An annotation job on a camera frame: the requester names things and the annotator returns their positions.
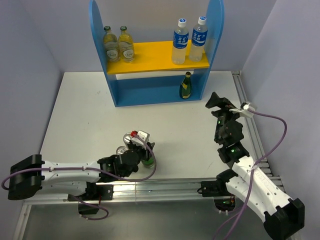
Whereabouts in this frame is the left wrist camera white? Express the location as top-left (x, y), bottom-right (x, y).
top-left (130, 130), bottom-right (150, 149)

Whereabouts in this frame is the Pocari water bottle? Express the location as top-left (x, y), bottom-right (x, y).
top-left (189, 16), bottom-right (208, 62)
top-left (171, 18), bottom-right (189, 65)

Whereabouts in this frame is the green glass bottle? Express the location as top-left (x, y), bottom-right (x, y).
top-left (179, 71), bottom-right (192, 99)
top-left (141, 157), bottom-right (155, 168)

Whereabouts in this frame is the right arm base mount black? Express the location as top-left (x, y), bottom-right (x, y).
top-left (197, 180), bottom-right (240, 215)

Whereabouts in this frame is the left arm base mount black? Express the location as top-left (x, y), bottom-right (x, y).
top-left (67, 182), bottom-right (114, 221)

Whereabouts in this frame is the black gold can front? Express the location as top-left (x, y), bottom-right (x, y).
top-left (116, 146), bottom-right (128, 155)

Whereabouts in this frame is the aluminium rail right side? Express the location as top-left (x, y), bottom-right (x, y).
top-left (231, 71), bottom-right (286, 192)

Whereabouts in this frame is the yellow soda water bottle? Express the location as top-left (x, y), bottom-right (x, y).
top-left (118, 25), bottom-right (135, 63)
top-left (103, 25), bottom-right (120, 62)

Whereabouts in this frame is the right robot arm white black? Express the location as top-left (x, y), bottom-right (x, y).
top-left (198, 92), bottom-right (305, 240)

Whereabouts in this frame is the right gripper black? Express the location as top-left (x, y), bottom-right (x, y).
top-left (205, 91), bottom-right (245, 143)

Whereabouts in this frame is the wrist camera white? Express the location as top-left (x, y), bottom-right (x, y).
top-left (229, 101), bottom-right (257, 118)
top-left (130, 130), bottom-right (150, 149)

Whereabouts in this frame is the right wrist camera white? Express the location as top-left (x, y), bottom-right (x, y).
top-left (229, 101), bottom-right (257, 118)

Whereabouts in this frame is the aluminium rail frame front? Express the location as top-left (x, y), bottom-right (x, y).
top-left (22, 174), bottom-right (287, 204)

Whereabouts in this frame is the right yellow soda water bottle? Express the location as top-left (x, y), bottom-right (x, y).
top-left (118, 25), bottom-right (135, 63)

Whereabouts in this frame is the black gold can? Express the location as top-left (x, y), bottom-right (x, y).
top-left (116, 146), bottom-right (128, 155)
top-left (123, 132), bottom-right (133, 149)

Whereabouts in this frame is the blue shelf with yellow board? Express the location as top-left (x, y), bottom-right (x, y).
top-left (88, 0), bottom-right (225, 107)

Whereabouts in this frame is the left yellow soda water bottle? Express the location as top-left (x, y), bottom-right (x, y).
top-left (103, 25), bottom-right (120, 62)

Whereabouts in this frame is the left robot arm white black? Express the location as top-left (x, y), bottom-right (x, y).
top-left (1, 142), bottom-right (155, 201)

